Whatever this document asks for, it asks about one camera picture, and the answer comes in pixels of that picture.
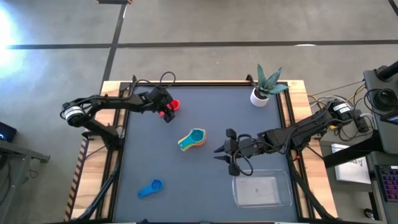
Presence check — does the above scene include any green succulent plant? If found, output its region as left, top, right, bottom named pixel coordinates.
left=255, top=63, right=290, bottom=100

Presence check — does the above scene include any black device with light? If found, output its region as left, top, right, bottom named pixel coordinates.
left=0, top=121, right=17, bottom=143

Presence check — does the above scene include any white plant pot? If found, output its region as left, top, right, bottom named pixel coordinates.
left=249, top=87, right=270, bottom=108

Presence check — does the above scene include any yellow cable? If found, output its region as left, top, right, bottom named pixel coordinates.
left=307, top=83, right=367, bottom=108

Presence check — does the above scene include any black diagonal stand strut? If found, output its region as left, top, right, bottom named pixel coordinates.
left=322, top=130, right=384, bottom=169

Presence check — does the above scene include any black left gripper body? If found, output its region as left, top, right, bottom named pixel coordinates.
left=144, top=86, right=175, bottom=113

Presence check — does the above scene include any clear plastic basket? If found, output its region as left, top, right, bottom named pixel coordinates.
left=231, top=169, right=294, bottom=209

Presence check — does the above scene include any yellow black hazard tape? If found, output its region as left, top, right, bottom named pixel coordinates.
left=63, top=136, right=90, bottom=222

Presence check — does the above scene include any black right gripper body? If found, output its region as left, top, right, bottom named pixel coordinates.
left=222, top=128, right=261, bottom=177

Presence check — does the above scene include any white paper sheet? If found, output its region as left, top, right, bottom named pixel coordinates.
left=331, top=143, right=373, bottom=184

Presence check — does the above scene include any orange measuring cup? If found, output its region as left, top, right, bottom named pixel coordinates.
left=186, top=136, right=207, bottom=150

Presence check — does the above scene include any grey desk stand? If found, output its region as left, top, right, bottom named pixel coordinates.
left=0, top=139, right=50, bottom=224

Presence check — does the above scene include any black coiled cable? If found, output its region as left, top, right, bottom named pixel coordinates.
left=372, top=88, right=398, bottom=112

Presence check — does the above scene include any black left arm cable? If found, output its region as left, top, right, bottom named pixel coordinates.
left=132, top=71, right=177, bottom=94

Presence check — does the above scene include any blue measuring cup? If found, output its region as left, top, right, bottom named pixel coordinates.
left=137, top=179, right=165, bottom=199

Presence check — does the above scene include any black table frame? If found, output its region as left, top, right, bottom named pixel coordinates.
left=71, top=80, right=336, bottom=224

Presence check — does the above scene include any red measuring cup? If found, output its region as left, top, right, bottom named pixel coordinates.
left=158, top=99, right=181, bottom=118

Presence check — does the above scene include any grey equipment cart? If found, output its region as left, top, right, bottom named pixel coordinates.
left=363, top=60, right=398, bottom=156

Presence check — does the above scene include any black keyboard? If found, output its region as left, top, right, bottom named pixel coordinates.
left=374, top=164, right=398, bottom=202

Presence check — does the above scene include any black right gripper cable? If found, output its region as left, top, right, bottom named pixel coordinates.
left=232, top=134, right=254, bottom=177

